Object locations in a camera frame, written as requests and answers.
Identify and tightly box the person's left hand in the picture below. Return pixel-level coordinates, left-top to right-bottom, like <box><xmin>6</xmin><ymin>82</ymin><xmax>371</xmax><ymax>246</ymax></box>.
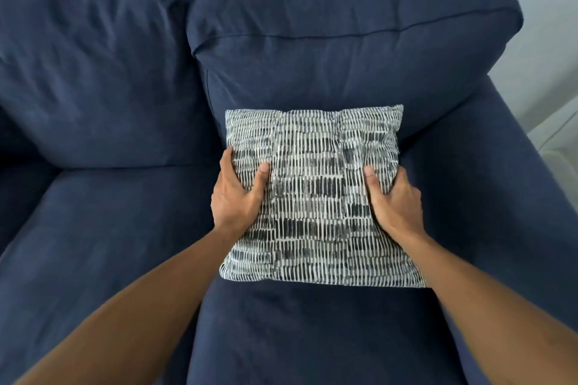
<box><xmin>211</xmin><ymin>147</ymin><xmax>271</xmax><ymax>237</ymax></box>

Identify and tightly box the person's right hand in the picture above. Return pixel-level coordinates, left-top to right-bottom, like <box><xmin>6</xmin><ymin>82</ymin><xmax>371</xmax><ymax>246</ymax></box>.
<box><xmin>363</xmin><ymin>165</ymin><xmax>426</xmax><ymax>243</ymax></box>

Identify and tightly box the grey patterned throw pillow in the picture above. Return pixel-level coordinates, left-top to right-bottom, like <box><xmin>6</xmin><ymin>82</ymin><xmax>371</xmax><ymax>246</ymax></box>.
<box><xmin>219</xmin><ymin>104</ymin><xmax>428</xmax><ymax>288</ymax></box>

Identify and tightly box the person's left forearm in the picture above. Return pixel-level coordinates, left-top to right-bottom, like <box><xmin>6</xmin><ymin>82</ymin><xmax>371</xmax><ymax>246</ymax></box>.
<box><xmin>14</xmin><ymin>226</ymin><xmax>247</xmax><ymax>385</ymax></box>

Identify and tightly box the person's right forearm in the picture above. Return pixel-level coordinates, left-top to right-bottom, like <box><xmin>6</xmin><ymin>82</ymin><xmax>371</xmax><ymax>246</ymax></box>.
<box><xmin>396</xmin><ymin>232</ymin><xmax>578</xmax><ymax>385</ymax></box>

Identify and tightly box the navy blue sofa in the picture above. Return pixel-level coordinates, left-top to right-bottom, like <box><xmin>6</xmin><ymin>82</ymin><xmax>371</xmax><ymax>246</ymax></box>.
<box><xmin>0</xmin><ymin>0</ymin><xmax>578</xmax><ymax>385</ymax></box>

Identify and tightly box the navy blue back cushion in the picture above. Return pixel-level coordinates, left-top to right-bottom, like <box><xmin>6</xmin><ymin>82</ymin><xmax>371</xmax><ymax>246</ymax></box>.
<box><xmin>186</xmin><ymin>0</ymin><xmax>524</xmax><ymax>146</ymax></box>
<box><xmin>0</xmin><ymin>0</ymin><xmax>217</xmax><ymax>170</ymax></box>

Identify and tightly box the white furniture piece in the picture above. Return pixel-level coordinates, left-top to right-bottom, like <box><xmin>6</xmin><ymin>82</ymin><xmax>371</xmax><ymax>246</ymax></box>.
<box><xmin>527</xmin><ymin>96</ymin><xmax>578</xmax><ymax>214</ymax></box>

